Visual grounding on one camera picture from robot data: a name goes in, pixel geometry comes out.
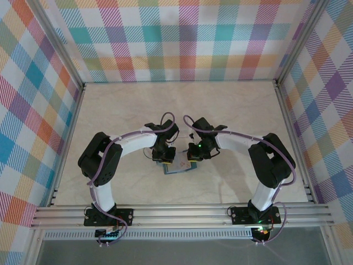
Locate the white card red print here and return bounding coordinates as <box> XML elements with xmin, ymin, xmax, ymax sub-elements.
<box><xmin>171</xmin><ymin>151</ymin><xmax>192</xmax><ymax>171</ymax></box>

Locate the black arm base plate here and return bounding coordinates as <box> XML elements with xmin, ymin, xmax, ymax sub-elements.
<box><xmin>229</xmin><ymin>206</ymin><xmax>282</xmax><ymax>225</ymax></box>
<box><xmin>83</xmin><ymin>208</ymin><xmax>135</xmax><ymax>227</ymax></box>

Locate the aluminium side rail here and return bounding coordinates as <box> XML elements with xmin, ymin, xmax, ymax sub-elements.
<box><xmin>275</xmin><ymin>82</ymin><xmax>317</xmax><ymax>205</ymax></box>
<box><xmin>48</xmin><ymin>84</ymin><xmax>87</xmax><ymax>208</ymax></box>

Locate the grey-blue rectangular tray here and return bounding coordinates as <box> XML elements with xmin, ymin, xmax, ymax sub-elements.
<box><xmin>157</xmin><ymin>160</ymin><xmax>198</xmax><ymax>175</ymax></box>

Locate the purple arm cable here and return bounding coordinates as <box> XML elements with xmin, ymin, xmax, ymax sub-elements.
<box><xmin>183</xmin><ymin>114</ymin><xmax>297</xmax><ymax>246</ymax></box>
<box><xmin>87</xmin><ymin>112</ymin><xmax>180</xmax><ymax>248</ymax></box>

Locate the aluminium frame post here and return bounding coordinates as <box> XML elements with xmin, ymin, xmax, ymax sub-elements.
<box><xmin>26</xmin><ymin>0</ymin><xmax>86</xmax><ymax>92</ymax></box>
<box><xmin>274</xmin><ymin>0</ymin><xmax>333</xmax><ymax>88</ymax></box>

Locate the slotted grey cable duct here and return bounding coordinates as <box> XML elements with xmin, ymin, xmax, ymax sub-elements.
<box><xmin>43</xmin><ymin>231</ymin><xmax>254</xmax><ymax>241</ymax></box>

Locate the aluminium lower frame bar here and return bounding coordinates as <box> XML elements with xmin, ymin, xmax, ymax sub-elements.
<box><xmin>24</xmin><ymin>229</ymin><xmax>46</xmax><ymax>265</ymax></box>
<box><xmin>319</xmin><ymin>228</ymin><xmax>339</xmax><ymax>265</ymax></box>

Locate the wide aluminium mounting rail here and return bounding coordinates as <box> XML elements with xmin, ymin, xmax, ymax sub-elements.
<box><xmin>29</xmin><ymin>203</ymin><xmax>335</xmax><ymax>230</ymax></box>

